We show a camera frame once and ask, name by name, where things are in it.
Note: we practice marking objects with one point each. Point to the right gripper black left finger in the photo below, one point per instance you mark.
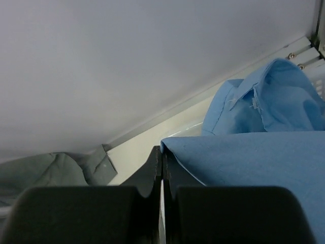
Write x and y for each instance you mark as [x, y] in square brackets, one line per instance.
[127, 213]

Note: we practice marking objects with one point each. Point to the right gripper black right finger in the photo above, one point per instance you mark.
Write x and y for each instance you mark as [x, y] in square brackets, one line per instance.
[198, 214]

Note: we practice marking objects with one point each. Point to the light blue shirt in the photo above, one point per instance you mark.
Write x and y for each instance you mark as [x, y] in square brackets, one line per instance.
[264, 130]

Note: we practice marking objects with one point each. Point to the grey shirt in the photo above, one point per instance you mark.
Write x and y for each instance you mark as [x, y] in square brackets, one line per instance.
[55, 170]

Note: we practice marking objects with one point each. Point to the white plastic basket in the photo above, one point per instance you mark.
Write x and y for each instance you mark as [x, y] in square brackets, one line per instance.
[193, 128]

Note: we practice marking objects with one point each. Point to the aluminium mounting rail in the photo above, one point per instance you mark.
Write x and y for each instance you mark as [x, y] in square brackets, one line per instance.
[303, 54]

